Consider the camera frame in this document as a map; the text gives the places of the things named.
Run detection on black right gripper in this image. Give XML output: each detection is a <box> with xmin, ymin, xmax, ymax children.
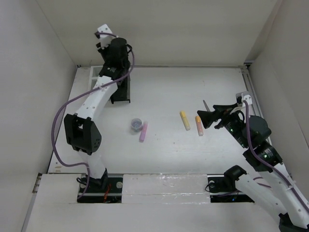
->
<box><xmin>197</xmin><ymin>102</ymin><xmax>249</xmax><ymax>148</ymax></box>

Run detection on purple highlighter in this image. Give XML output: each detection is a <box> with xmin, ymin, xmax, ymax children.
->
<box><xmin>139</xmin><ymin>121</ymin><xmax>148</xmax><ymax>143</ymax></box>

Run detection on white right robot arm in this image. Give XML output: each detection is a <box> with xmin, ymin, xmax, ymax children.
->
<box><xmin>197</xmin><ymin>101</ymin><xmax>309</xmax><ymax>232</ymax></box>

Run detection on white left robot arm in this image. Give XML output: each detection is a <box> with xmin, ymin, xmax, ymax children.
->
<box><xmin>64</xmin><ymin>38</ymin><xmax>132</xmax><ymax>192</ymax></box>

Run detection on orange highlighter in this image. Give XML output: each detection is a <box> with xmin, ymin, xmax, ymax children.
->
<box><xmin>195</xmin><ymin>116</ymin><xmax>204</xmax><ymax>136</ymax></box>

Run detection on white slatted pen holder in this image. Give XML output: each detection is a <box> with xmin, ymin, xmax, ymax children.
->
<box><xmin>88</xmin><ymin>66</ymin><xmax>103</xmax><ymax>90</ymax></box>

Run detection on black slatted pen holder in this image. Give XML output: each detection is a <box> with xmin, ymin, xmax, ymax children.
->
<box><xmin>110</xmin><ymin>75</ymin><xmax>130</xmax><ymax>104</ymax></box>

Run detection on yellow highlighter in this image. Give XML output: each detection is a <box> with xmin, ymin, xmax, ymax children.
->
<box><xmin>180</xmin><ymin>111</ymin><xmax>191</xmax><ymax>131</ymax></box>

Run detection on paper clip tub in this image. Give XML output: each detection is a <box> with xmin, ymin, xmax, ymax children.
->
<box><xmin>131</xmin><ymin>118</ymin><xmax>143</xmax><ymax>132</ymax></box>

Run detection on black handled scissors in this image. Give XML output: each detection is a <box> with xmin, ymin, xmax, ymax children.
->
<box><xmin>203</xmin><ymin>100</ymin><xmax>210</xmax><ymax>112</ymax></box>

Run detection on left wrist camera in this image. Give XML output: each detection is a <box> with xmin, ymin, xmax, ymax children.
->
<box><xmin>95</xmin><ymin>24</ymin><xmax>114</xmax><ymax>47</ymax></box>

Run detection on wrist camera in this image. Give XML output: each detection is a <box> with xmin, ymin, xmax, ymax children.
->
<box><xmin>95</xmin><ymin>24</ymin><xmax>114</xmax><ymax>47</ymax></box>
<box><xmin>236</xmin><ymin>91</ymin><xmax>253</xmax><ymax>108</ymax></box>

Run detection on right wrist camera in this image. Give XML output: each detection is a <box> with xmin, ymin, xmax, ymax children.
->
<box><xmin>236</xmin><ymin>91</ymin><xmax>253</xmax><ymax>108</ymax></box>

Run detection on aluminium rail right side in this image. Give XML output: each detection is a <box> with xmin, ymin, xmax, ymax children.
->
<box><xmin>241</xmin><ymin>63</ymin><xmax>294</xmax><ymax>184</ymax></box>

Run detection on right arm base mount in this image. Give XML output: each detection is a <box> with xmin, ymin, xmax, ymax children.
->
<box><xmin>205</xmin><ymin>165</ymin><xmax>254</xmax><ymax>203</ymax></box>

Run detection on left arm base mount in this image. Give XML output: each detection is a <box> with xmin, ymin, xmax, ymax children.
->
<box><xmin>76</xmin><ymin>174</ymin><xmax>123</xmax><ymax>203</ymax></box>

